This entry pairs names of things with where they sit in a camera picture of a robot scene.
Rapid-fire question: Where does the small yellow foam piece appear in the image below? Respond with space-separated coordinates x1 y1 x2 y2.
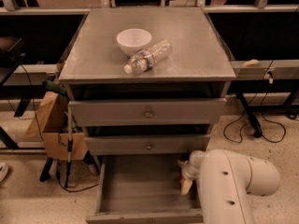
242 59 258 67

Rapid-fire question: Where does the white shoe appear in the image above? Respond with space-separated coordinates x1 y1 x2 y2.
0 162 9 182

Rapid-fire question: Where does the white ceramic bowl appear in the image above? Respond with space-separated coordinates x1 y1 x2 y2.
117 28 151 56

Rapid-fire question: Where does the green handled grabber stick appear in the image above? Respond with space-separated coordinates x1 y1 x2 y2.
42 80 73 189

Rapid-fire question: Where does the grey top drawer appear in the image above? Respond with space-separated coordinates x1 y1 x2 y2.
69 98 226 127

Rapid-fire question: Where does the grey middle drawer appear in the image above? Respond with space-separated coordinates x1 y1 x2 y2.
85 134 210 155

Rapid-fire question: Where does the grey open bottom drawer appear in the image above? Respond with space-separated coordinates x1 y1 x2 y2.
86 154 204 224

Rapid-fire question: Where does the black floor cable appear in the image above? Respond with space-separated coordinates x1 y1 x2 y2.
222 59 287 144

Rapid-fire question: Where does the clear plastic water bottle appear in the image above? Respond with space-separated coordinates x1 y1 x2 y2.
124 39 173 74

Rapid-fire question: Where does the brown cardboard box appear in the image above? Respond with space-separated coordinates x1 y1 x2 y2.
23 91 90 161

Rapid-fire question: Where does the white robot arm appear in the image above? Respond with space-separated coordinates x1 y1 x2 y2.
178 149 280 224

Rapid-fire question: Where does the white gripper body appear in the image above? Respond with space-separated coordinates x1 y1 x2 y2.
181 150 206 181

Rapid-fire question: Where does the grey drawer cabinet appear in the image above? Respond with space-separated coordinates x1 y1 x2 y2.
57 7 237 170

